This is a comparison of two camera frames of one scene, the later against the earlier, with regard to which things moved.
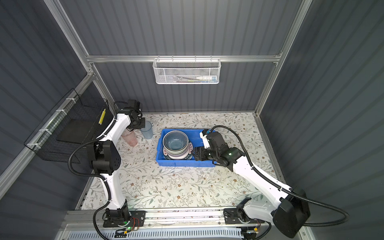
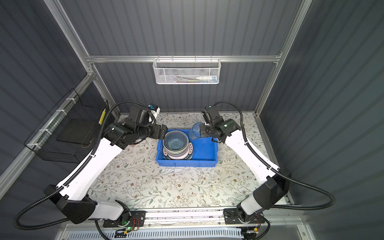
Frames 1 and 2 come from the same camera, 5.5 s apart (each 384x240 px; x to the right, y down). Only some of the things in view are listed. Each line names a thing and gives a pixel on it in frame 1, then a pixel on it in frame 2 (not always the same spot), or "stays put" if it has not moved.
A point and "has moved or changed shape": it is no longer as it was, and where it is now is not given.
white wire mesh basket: x=187 y=71 stays put
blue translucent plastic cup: x=147 y=131 has moved or changed shape
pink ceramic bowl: x=178 y=156 stays put
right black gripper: x=200 y=151 → x=202 y=133
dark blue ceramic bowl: x=175 y=140 stays put
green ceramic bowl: x=176 y=152 stays put
